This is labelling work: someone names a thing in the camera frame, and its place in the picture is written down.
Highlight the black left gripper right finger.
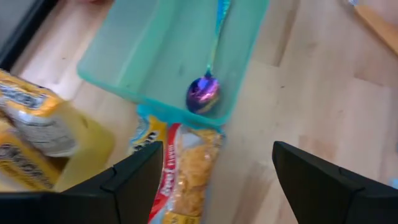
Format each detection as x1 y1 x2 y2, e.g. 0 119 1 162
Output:
272 141 398 224

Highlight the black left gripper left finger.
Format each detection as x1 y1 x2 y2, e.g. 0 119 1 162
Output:
0 141 164 224

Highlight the red-striped noodle packet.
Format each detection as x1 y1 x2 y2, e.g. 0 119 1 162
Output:
129 113 224 224

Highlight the iridescent rainbow metal spoon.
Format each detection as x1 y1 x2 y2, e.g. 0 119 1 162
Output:
185 0 231 115

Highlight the yellow translucent plastic tray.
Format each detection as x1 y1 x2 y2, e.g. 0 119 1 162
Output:
0 68 116 192

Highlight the green translucent plastic tray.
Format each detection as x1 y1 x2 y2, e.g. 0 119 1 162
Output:
76 0 271 130

